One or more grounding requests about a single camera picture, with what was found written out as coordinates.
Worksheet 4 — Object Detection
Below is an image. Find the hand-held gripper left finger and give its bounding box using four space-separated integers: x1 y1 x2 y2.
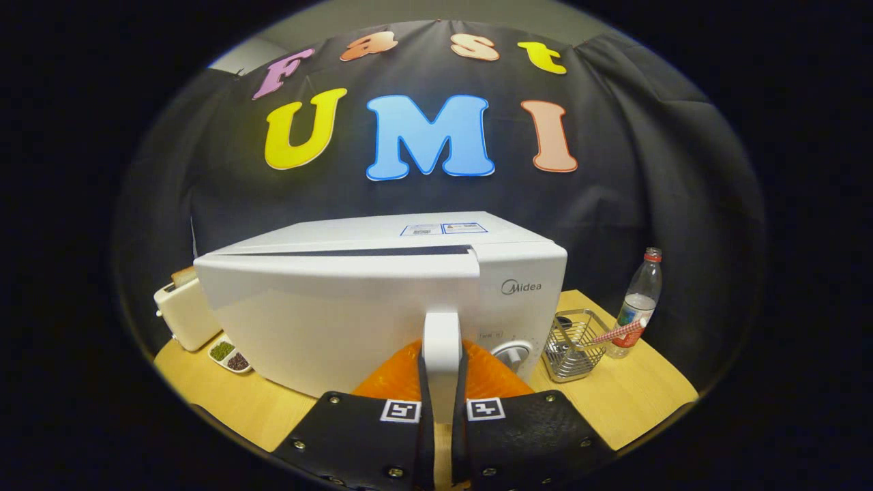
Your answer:
271 339 435 491

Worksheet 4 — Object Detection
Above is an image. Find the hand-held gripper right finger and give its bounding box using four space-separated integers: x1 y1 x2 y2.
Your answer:
450 339 618 491

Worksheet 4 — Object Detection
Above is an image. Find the white toaster oven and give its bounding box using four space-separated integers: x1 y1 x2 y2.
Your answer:
193 211 569 423

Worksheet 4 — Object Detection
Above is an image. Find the cream toaster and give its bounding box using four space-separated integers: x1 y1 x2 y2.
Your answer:
153 269 222 353

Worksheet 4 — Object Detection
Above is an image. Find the red white striped straw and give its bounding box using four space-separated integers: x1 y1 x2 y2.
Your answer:
590 317 649 346

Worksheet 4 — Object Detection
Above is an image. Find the white divided bean dish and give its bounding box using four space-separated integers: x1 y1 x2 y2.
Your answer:
208 334 254 375

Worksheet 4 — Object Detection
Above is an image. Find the clear plastic water bottle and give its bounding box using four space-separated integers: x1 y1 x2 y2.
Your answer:
606 247 664 359

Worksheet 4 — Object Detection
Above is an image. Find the metal wire basket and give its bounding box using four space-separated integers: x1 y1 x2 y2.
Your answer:
542 308 611 383

